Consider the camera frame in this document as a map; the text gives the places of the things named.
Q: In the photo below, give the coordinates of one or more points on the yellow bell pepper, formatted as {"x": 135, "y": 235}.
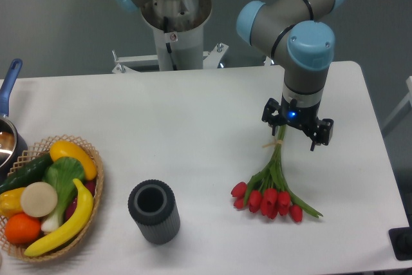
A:
{"x": 10, "y": 202}

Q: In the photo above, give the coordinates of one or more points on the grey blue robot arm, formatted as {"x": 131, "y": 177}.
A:
{"x": 289, "y": 32}

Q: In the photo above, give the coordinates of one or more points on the yellow banana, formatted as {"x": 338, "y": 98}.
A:
{"x": 69, "y": 229}

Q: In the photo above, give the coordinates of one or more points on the woven wicker basket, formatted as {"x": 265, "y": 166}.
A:
{"x": 34, "y": 151}

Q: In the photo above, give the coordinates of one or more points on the red tulip bouquet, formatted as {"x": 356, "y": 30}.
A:
{"x": 268, "y": 193}

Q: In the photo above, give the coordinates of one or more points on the orange fruit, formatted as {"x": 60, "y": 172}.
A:
{"x": 22, "y": 229}

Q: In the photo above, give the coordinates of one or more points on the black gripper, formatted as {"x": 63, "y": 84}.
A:
{"x": 304, "y": 119}

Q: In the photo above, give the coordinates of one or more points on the blue handled saucepan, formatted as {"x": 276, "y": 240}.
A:
{"x": 12, "y": 143}

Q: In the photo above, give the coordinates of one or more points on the white frame at right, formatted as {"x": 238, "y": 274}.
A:
{"x": 399, "y": 112}

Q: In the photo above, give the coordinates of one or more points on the dark grey ribbed vase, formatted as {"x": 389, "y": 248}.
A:
{"x": 152, "y": 205}

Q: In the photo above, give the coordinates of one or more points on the dark red vegetable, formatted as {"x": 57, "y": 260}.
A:
{"x": 91, "y": 187}

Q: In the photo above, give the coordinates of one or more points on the green cucumber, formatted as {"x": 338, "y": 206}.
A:
{"x": 28, "y": 174}

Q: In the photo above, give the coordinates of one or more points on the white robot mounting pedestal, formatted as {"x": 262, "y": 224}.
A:
{"x": 177, "y": 27}

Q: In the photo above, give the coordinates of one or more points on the green bok choy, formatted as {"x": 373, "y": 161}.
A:
{"x": 60, "y": 176}

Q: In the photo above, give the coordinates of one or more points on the beige round disc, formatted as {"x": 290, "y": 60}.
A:
{"x": 38, "y": 199}

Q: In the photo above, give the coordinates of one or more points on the black device at edge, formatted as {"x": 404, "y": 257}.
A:
{"x": 401, "y": 242}

